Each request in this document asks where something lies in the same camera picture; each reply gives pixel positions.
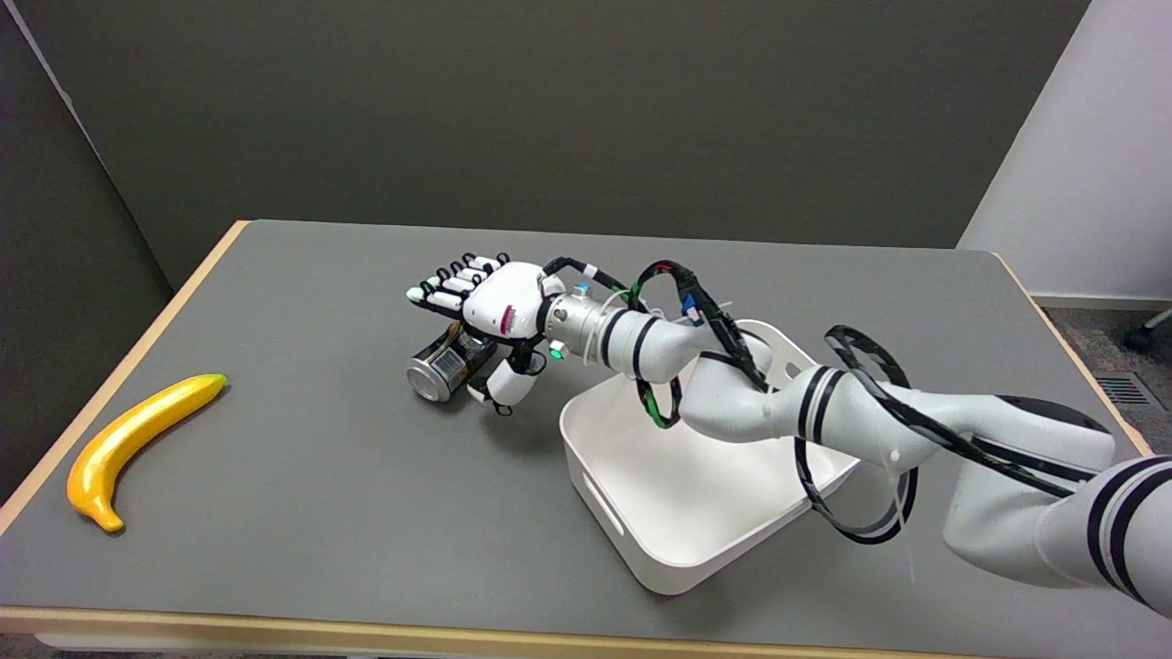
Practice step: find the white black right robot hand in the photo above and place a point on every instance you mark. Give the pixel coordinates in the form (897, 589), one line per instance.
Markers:
(494, 311)

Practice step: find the black soda can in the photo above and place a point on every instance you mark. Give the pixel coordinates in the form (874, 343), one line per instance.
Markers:
(446, 362)

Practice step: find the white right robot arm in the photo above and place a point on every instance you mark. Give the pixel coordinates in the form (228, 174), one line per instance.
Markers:
(824, 412)

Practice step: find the white plastic bin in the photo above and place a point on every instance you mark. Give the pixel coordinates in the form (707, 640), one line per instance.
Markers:
(678, 476)

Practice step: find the yellow plastic banana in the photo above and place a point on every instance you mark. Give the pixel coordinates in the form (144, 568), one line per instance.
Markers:
(131, 443)

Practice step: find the floor vent grille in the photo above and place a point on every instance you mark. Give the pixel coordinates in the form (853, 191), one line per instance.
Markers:
(1123, 389)

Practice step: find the black chair caster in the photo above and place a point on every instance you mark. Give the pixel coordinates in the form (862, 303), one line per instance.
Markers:
(1144, 335)

